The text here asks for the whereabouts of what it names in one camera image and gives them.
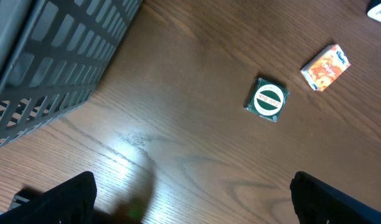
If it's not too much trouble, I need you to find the orange Kleenex tissue pack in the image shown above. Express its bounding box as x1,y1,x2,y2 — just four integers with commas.
300,44,351,91

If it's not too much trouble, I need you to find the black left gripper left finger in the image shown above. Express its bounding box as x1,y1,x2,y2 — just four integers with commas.
0,171,97,224

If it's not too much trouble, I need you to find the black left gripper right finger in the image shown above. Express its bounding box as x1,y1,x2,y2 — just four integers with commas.
290,171,381,224

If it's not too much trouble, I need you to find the dark grey mesh basket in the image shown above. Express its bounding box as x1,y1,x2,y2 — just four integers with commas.
0,0,143,147

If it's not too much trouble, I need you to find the green Zam-Buk tin box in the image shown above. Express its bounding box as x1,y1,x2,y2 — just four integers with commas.
243,78,289,122

